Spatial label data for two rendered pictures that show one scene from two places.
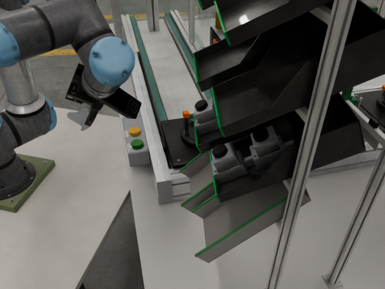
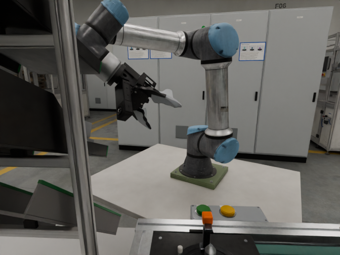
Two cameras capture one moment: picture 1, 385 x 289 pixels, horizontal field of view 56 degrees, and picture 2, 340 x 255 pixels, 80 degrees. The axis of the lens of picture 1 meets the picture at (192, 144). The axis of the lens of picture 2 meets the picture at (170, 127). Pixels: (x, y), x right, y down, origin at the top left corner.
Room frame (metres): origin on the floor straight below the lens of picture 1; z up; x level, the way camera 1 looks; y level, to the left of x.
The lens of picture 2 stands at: (0.97, -0.34, 1.34)
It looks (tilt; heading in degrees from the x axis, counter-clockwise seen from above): 14 degrees down; 106
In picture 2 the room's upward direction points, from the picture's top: straight up
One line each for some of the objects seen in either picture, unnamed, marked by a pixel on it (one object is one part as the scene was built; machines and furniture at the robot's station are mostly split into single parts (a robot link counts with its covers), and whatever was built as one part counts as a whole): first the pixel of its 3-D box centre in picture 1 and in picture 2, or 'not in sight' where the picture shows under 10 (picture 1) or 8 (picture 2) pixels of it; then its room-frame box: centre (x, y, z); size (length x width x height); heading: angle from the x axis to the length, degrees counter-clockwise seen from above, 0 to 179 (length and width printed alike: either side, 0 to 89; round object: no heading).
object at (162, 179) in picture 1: (146, 110); (305, 245); (1.19, 0.18, 0.91); 0.89 x 0.06 x 0.11; 13
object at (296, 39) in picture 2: not in sight; (283, 90); (1.84, 3.33, 1.12); 0.80 x 0.54 x 2.25; 5
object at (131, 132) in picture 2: not in sight; (140, 88); (-0.55, 3.14, 1.12); 0.80 x 0.54 x 2.25; 5
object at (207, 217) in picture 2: (188, 121); (207, 232); (0.95, 0.01, 1.04); 0.04 x 0.02 x 0.08; 103
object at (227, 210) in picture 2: (134, 132); (227, 211); (1.00, 0.20, 0.96); 0.04 x 0.04 x 0.02
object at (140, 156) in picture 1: (135, 139); (226, 221); (1.00, 0.20, 0.93); 0.21 x 0.07 x 0.06; 13
